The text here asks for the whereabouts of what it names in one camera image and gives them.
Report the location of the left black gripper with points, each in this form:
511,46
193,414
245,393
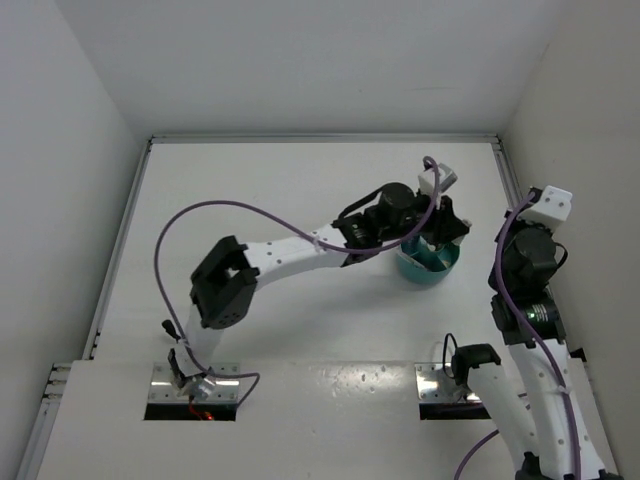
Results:
445,226

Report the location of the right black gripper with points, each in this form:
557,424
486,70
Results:
519,223

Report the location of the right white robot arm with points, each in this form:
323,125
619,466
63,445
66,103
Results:
545,433

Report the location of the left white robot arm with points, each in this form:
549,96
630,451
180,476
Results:
225,281

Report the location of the teal round divided container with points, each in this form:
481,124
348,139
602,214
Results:
424,264

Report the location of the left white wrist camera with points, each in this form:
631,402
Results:
436,179

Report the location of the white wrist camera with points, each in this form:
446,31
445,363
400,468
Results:
549,206
436,179

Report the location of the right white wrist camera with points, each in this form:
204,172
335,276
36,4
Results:
549,206

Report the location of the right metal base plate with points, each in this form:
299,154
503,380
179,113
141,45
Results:
435,384

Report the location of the metal base plate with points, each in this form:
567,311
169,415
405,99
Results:
164,388
435,384

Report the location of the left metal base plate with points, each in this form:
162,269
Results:
164,388

